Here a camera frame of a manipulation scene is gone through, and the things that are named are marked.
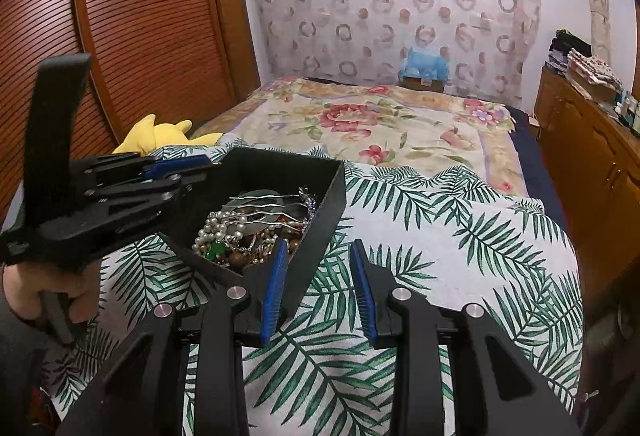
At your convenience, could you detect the circle pattern curtain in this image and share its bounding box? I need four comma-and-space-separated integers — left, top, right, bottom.
239, 0, 543, 107

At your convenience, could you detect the wooden cabinet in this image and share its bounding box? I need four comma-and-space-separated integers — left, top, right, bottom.
535, 66, 640, 287

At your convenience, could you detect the blue wrapped package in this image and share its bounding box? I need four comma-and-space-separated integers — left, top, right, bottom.
400, 46, 451, 92

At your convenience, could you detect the stack of folded cloths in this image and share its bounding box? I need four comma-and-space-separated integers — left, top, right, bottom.
547, 30, 623, 102

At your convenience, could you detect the long white pearl necklace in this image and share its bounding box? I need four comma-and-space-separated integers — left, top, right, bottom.
192, 210, 251, 262

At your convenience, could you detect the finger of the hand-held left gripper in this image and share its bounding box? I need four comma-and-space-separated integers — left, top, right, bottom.
75, 166, 223, 247
82, 153, 211, 189

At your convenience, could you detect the person's left hand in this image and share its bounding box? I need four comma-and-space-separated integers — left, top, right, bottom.
2, 261, 101, 327

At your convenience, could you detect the dark blue bed sheet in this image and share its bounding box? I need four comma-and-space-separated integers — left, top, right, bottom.
500, 104, 571, 237

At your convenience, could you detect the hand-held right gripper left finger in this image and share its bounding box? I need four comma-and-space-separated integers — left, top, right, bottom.
55, 239, 291, 436

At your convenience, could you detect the purple gem necklace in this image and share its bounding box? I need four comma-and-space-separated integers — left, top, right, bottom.
297, 186, 318, 222

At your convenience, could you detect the yellow plush toy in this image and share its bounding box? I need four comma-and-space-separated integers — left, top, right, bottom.
112, 115, 223, 154

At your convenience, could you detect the floral blanket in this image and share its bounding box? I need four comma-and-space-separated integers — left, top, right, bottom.
192, 76, 526, 202

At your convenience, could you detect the slatted wooden wardrobe door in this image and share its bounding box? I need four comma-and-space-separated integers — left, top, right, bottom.
0, 0, 236, 217

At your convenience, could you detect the black cardboard box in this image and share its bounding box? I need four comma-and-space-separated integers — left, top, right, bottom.
160, 146, 347, 322

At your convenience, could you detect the brown wooden door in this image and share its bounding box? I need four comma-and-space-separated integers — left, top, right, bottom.
202, 0, 261, 100

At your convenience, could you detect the brown wooden bead bracelet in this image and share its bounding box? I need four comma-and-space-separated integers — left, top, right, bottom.
220, 236, 306, 274

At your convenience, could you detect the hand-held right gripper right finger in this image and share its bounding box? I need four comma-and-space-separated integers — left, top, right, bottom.
349, 239, 583, 436

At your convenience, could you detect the green leaf print tablecloth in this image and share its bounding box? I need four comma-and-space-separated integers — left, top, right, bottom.
42, 143, 586, 436

